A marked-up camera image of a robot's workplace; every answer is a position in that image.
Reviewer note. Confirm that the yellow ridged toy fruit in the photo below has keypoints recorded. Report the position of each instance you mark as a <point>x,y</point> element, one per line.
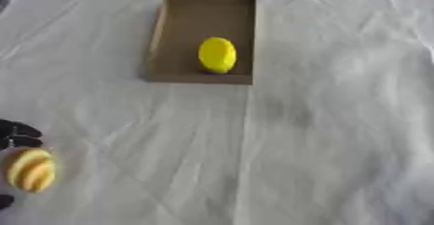
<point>31,170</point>

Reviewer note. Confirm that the yellow toy lemon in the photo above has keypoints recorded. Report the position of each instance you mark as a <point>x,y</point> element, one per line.
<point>217,55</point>

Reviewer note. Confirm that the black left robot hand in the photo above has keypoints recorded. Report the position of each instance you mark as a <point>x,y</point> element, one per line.
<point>16,132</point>

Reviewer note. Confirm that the tan cardboard box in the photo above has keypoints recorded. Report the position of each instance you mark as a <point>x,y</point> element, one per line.
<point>186,22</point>

